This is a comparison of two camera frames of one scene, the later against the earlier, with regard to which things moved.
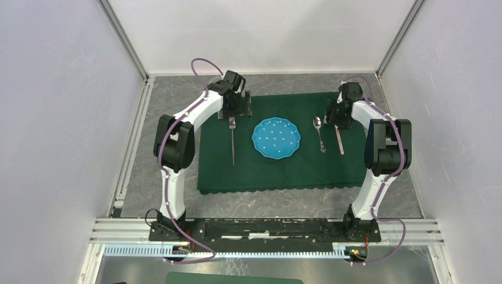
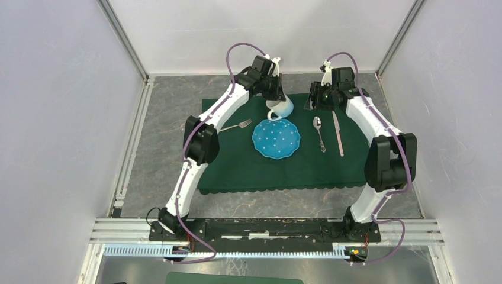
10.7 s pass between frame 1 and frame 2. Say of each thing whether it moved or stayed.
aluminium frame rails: stayed
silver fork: moved
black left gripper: moved
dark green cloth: stayed
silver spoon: stayed
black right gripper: moved
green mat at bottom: stayed
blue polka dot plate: stayed
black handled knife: stayed
